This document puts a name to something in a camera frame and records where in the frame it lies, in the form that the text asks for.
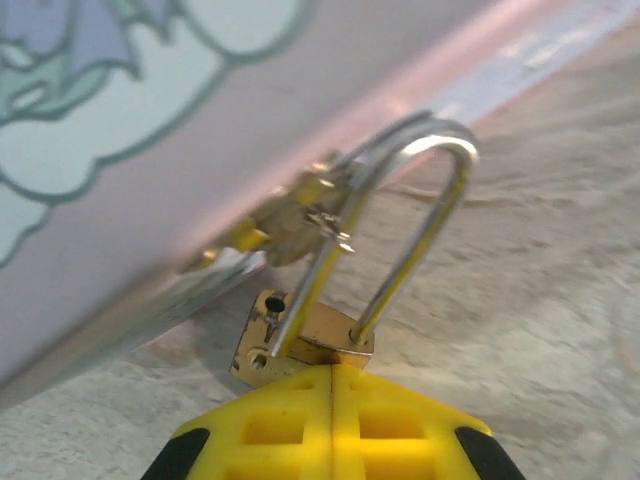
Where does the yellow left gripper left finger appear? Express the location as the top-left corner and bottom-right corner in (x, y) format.
(139, 366), (334, 480)

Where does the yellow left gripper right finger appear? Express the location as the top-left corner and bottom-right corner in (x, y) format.
(330, 366), (527, 480)

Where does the brass padlock with long shackle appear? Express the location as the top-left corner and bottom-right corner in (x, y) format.
(228, 110), (482, 392)

